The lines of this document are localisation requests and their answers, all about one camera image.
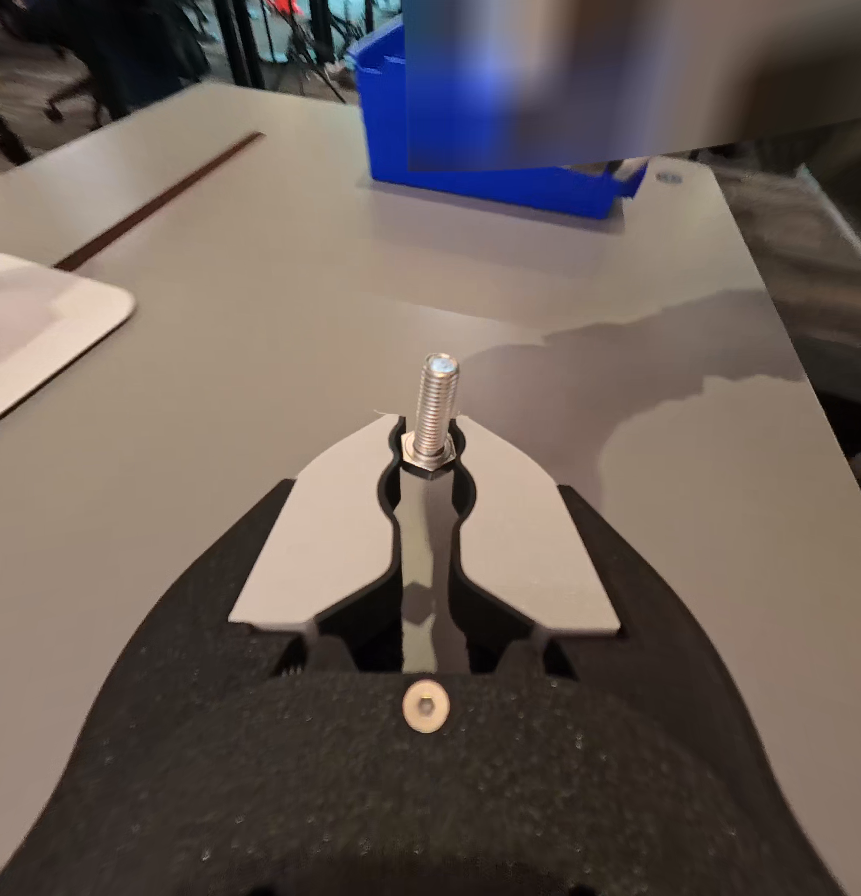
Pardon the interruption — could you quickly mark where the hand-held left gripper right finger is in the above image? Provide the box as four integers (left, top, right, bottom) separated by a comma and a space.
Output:
446, 415, 622, 673

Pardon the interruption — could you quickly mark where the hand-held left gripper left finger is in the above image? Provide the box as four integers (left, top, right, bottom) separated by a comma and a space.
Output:
227, 414, 406, 673

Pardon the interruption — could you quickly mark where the silver hex bolt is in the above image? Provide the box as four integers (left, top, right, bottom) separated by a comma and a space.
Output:
400, 352, 461, 480

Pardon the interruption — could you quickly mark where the blue plastic bin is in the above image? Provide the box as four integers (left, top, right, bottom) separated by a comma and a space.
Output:
348, 14, 648, 219

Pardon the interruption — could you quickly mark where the black office chair with jacket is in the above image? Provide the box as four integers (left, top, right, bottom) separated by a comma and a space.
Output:
24, 0, 210, 130

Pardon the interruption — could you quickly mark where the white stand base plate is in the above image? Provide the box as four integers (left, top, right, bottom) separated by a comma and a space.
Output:
0, 252, 136, 431

